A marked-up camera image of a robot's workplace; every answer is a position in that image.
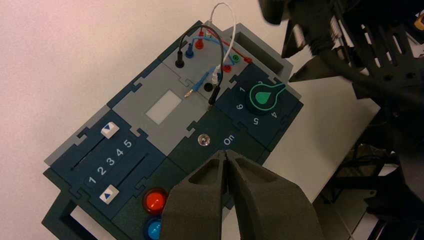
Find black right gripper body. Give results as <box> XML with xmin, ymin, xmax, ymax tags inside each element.
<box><xmin>281</xmin><ymin>0</ymin><xmax>337</xmax><ymax>59</ymax></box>

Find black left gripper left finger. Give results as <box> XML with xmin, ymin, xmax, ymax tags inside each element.
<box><xmin>160</xmin><ymin>150</ymin><xmax>229</xmax><ymax>240</ymax></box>

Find green and black rotary knob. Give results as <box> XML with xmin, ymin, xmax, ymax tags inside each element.
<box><xmin>244</xmin><ymin>82</ymin><xmax>287</xmax><ymax>116</ymax></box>

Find red push button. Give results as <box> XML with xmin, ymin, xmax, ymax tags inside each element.
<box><xmin>142</xmin><ymin>187</ymin><xmax>169</xmax><ymax>216</ymax></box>

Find black mobile base frame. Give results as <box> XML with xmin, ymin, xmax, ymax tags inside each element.
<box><xmin>317</xmin><ymin>132</ymin><xmax>424</xmax><ymax>240</ymax></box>

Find white jumper wire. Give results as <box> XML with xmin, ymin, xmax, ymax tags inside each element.
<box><xmin>209</xmin><ymin>2</ymin><xmax>237</xmax><ymax>84</ymax></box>

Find red jumper wire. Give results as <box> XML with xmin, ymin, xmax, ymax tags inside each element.
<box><xmin>194</xmin><ymin>28</ymin><xmax>253</xmax><ymax>65</ymax></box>

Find black jumper wire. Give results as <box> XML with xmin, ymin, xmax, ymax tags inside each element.
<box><xmin>174</xmin><ymin>24</ymin><xmax>225</xmax><ymax>110</ymax></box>

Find white display window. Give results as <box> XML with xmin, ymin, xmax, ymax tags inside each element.
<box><xmin>145</xmin><ymin>90</ymin><xmax>182</xmax><ymax>125</ymax></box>

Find grey and teal task box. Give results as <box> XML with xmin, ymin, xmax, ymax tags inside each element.
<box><xmin>41</xmin><ymin>19</ymin><xmax>304</xmax><ymax>240</ymax></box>

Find white slider knob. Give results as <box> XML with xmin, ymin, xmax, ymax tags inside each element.
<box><xmin>98</xmin><ymin>184</ymin><xmax>120</xmax><ymax>205</ymax></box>
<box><xmin>99</xmin><ymin>121</ymin><xmax>120</xmax><ymax>139</ymax></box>

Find blue push button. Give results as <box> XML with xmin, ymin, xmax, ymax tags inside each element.
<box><xmin>143</xmin><ymin>216</ymin><xmax>163</xmax><ymax>240</ymax></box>

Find banana plug jumper wires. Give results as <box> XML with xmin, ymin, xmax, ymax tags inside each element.
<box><xmin>183</xmin><ymin>35</ymin><xmax>233</xmax><ymax>99</ymax></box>

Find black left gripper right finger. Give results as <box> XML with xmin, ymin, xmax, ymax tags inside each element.
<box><xmin>227</xmin><ymin>149</ymin><xmax>324</xmax><ymax>240</ymax></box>

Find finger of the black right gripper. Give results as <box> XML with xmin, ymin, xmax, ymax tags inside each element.
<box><xmin>258</xmin><ymin>0</ymin><xmax>290</xmax><ymax>26</ymax></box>

